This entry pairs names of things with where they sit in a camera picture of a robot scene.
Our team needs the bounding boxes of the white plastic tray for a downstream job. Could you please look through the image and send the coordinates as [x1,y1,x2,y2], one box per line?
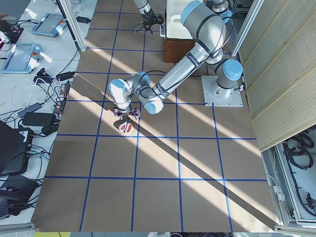
[159,0,193,40]

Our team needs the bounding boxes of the aluminium frame post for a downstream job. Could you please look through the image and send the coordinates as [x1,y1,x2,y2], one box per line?
[56,0,86,53]

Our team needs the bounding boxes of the blue teach pendant far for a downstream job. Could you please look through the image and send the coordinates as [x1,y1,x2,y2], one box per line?
[32,13,67,37]

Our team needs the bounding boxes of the red and white scissors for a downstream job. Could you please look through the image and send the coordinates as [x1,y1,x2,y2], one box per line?
[119,117,133,134]

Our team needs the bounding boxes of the brown wooden drawer cabinet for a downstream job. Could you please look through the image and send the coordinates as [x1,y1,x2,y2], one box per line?
[164,38,195,63]

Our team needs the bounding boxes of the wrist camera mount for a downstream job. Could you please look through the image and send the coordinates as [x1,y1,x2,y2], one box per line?
[113,107,140,120]
[142,13,164,34]

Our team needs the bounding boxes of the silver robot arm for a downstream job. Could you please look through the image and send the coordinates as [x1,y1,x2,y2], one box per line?
[133,0,152,15]
[109,0,243,118]

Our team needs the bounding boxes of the blue teach pendant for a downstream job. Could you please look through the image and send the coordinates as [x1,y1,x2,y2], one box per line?
[32,13,67,37]
[1,43,41,74]

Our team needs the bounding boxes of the black laptop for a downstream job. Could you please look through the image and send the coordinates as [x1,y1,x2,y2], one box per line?
[0,122,34,176]

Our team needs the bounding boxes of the blue teach pendant near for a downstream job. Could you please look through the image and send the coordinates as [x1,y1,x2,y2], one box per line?
[1,43,41,74]

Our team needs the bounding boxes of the black cable bundle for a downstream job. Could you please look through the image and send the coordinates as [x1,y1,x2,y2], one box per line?
[283,133,314,171]

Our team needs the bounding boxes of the perforated beige panel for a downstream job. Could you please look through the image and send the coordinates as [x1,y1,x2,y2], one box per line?
[239,0,316,151]

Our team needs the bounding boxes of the white cable coil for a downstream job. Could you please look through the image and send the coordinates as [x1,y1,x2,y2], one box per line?
[10,82,46,108]

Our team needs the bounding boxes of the black power adapter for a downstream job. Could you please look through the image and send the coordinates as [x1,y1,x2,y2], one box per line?
[22,113,56,126]

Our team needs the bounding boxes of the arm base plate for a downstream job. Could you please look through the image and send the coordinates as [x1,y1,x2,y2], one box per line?
[201,76,243,107]

